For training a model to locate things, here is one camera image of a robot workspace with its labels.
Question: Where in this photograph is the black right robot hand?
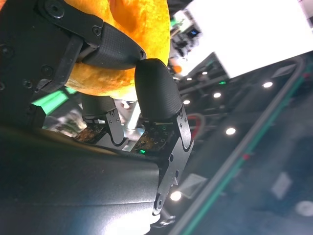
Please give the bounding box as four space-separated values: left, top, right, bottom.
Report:
0 0 194 235

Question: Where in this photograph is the orange ring-shaped bread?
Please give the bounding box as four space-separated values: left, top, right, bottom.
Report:
65 0 171 101

